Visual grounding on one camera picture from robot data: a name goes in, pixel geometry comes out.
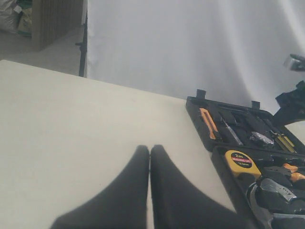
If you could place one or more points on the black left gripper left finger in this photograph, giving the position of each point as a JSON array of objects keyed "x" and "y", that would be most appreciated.
[{"x": 121, "y": 205}]

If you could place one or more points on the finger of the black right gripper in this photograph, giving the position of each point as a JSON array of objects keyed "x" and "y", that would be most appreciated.
[{"x": 292, "y": 106}]

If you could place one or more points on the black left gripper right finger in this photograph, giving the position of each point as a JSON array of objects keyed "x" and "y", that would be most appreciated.
[{"x": 178, "y": 204}]

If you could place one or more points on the black electrical tape roll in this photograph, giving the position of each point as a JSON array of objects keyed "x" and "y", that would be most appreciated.
[{"x": 261, "y": 140}]

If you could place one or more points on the claw hammer black grip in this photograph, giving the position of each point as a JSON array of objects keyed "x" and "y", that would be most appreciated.
[{"x": 268, "y": 220}]

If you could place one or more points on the black plastic tool case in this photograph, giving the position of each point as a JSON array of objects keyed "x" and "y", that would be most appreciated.
[{"x": 244, "y": 121}]

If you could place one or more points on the clear test pen screwdriver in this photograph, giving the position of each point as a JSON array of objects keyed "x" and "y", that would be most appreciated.
[{"x": 232, "y": 132}]

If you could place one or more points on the yellow tape measure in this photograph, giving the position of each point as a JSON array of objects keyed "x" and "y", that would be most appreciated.
[{"x": 240, "y": 162}]

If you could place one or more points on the white backdrop cloth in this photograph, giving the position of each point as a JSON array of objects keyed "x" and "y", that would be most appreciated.
[{"x": 233, "y": 49}]

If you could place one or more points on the orange utility knife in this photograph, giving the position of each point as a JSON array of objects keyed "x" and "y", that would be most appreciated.
[{"x": 213, "y": 131}]

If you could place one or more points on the black backdrop stand pole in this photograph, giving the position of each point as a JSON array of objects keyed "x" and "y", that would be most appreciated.
[{"x": 83, "y": 48}]

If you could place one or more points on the wooden slatted cabinet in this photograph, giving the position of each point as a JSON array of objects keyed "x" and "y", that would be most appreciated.
[{"x": 52, "y": 19}]

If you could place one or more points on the green white box background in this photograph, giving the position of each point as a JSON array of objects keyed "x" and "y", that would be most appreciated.
[{"x": 25, "y": 22}]

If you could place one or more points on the grey sack in background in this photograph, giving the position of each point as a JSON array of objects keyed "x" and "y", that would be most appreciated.
[{"x": 8, "y": 16}]

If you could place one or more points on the orange handled pliers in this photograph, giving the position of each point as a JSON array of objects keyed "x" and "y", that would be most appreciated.
[{"x": 295, "y": 173}]

